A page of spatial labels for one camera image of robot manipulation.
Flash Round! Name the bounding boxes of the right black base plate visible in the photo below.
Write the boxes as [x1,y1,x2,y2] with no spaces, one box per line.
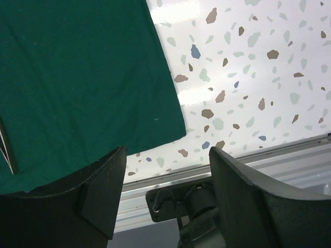
[145,177,217,223]

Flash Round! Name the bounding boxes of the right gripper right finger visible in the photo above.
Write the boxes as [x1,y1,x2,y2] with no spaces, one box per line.
[209,147,330,247]

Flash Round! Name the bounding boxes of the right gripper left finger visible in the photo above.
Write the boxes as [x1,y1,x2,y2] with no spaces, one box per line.
[1,147,127,247]

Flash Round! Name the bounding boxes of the green surgical cloth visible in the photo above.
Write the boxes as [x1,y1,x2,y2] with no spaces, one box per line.
[1,1,186,194]

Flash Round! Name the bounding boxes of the steel fine-point tweezers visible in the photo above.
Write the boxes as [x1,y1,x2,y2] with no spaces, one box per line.
[1,120,19,175]

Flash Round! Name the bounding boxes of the aluminium mounting rail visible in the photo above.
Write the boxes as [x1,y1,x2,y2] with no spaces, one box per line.
[115,134,330,232]

